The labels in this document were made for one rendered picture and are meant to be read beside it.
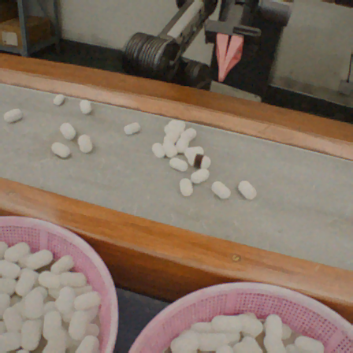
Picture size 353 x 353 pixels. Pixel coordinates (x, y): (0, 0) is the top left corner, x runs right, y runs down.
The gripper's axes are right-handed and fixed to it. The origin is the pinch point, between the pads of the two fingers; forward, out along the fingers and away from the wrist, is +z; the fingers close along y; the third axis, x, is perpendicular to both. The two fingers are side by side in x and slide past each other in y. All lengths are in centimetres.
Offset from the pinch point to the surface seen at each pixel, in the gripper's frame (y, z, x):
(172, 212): -0.9, 26.5, -8.5
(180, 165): -2.4, 18.6, -3.5
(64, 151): -20.6, 21.5, -6.1
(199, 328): 6.7, 38.9, -18.3
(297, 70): 35, -106, 169
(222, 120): 1.7, 5.2, 8.0
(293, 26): 24, -126, 147
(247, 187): 8.6, 19.9, -5.2
